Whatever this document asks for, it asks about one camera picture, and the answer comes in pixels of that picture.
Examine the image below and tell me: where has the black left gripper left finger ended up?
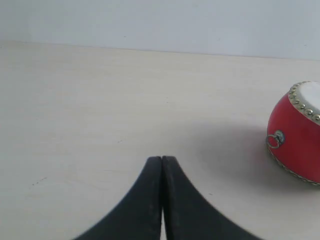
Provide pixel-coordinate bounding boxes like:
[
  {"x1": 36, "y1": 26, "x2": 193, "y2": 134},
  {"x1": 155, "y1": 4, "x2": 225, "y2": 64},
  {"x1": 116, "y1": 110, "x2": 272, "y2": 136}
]
[{"x1": 76, "y1": 156, "x2": 162, "y2": 240}]

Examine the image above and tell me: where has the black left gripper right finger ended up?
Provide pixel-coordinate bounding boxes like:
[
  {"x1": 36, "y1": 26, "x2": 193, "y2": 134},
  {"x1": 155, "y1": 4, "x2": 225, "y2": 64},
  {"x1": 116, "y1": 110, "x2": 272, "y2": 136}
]
[{"x1": 162, "y1": 156, "x2": 259, "y2": 240}]

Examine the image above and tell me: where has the small red drum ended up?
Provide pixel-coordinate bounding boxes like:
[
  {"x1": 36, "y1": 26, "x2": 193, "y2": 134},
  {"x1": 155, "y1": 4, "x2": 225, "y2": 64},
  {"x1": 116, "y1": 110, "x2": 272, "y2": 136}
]
[{"x1": 265, "y1": 81, "x2": 320, "y2": 185}]

